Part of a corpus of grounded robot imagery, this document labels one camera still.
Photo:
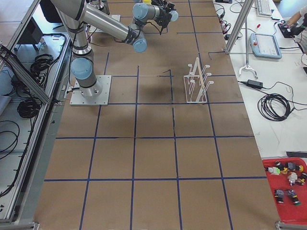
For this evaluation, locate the black power adapter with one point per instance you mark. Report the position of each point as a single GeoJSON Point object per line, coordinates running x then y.
{"type": "Point", "coordinates": [255, 84]}

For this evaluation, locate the green handled reacher grabber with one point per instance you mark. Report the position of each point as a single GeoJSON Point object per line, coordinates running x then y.
{"type": "Point", "coordinates": [247, 45]}

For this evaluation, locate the white keyboard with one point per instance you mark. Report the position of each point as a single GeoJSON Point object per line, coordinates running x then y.
{"type": "Point", "coordinates": [263, 8]}

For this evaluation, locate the person in white shirt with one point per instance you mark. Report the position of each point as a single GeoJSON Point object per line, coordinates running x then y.
{"type": "Point", "coordinates": [298, 19]}

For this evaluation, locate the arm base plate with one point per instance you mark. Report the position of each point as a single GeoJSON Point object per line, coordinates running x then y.
{"type": "Point", "coordinates": [96, 95]}

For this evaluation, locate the aluminium frame post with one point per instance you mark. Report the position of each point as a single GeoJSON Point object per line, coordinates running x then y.
{"type": "Point", "coordinates": [238, 25]}

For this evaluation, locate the white wire cup rack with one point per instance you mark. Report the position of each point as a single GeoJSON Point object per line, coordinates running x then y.
{"type": "Point", "coordinates": [196, 84]}

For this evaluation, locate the teach pendant tablet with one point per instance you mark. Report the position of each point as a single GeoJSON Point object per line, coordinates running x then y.
{"type": "Point", "coordinates": [265, 46]}

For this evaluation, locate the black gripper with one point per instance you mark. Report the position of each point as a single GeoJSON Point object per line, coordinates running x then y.
{"type": "Point", "coordinates": [163, 15]}

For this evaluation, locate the red parts bin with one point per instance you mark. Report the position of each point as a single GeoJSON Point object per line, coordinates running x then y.
{"type": "Point", "coordinates": [287, 178]}

